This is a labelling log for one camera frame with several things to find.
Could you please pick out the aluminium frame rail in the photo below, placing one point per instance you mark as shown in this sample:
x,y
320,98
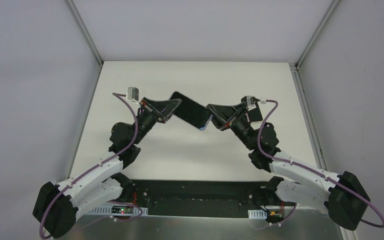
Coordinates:
x,y
77,64
325,76

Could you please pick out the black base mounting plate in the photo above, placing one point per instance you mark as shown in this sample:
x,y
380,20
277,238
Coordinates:
x,y
212,199

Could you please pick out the right aluminium frame rail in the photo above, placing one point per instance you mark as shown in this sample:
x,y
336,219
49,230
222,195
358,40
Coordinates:
x,y
325,76

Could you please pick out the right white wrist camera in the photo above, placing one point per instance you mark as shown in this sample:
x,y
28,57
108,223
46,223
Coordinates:
x,y
250,102

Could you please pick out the right white slotted cable duct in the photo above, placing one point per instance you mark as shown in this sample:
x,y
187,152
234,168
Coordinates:
x,y
257,214

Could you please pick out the left aluminium frame rail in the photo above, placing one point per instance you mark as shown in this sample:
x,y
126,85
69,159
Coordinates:
x,y
77,64

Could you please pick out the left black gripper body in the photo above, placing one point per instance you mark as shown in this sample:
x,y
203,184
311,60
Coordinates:
x,y
151,110

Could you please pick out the black phone with pink edge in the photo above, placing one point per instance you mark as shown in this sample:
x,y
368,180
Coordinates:
x,y
254,114

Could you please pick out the shiny metal front panel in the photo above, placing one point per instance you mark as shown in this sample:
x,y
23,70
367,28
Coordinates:
x,y
303,225

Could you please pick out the left white slotted cable duct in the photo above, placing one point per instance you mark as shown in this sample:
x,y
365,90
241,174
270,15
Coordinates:
x,y
105,210

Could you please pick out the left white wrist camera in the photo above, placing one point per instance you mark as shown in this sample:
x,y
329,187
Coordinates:
x,y
132,94

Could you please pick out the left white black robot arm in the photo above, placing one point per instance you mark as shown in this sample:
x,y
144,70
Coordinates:
x,y
59,205

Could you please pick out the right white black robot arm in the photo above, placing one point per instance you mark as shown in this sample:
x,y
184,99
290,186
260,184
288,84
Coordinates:
x,y
341,196

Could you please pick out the white slotted cable duct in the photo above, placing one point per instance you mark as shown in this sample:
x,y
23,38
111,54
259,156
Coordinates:
x,y
105,210
257,214

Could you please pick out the left green circuit board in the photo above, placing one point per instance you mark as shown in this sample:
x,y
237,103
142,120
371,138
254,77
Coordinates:
x,y
122,210

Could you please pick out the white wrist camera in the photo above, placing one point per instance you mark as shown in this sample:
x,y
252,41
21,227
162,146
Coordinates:
x,y
132,94
250,102

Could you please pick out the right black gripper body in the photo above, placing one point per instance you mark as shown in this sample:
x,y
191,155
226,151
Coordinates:
x,y
234,116

